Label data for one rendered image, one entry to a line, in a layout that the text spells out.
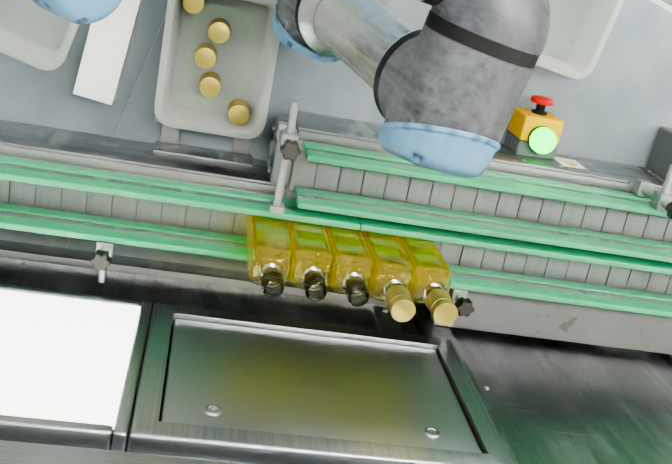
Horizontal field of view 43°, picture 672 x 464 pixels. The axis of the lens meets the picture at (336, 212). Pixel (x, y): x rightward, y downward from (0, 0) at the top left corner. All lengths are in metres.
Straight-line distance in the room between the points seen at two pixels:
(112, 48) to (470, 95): 0.71
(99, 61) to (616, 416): 0.96
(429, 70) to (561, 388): 0.74
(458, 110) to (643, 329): 0.88
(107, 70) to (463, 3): 0.72
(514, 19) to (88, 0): 0.37
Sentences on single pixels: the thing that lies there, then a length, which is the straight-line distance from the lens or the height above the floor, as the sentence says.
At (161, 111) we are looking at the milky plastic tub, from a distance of 1.36.
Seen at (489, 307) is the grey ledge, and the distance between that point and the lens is 1.49.
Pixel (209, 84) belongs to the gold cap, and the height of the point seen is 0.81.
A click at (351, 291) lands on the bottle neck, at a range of 1.13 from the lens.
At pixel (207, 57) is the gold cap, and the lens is 1.36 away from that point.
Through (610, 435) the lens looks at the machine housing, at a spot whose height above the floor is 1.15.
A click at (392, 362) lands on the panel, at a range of 1.27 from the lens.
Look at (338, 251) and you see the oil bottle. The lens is 1.20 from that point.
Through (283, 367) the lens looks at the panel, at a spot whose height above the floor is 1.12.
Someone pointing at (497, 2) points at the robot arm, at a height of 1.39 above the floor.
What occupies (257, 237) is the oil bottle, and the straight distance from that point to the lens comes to 1.20.
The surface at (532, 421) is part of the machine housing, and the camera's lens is 1.31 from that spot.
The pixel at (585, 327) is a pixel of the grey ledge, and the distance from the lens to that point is 1.57.
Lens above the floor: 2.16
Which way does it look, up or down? 69 degrees down
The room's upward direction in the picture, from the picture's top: 161 degrees clockwise
